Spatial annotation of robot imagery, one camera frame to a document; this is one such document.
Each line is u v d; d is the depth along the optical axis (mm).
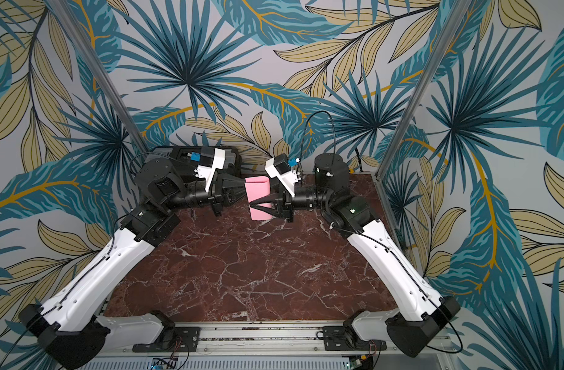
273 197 490
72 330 382
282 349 732
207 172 461
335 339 734
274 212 532
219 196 463
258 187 502
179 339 730
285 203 487
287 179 484
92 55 778
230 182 496
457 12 689
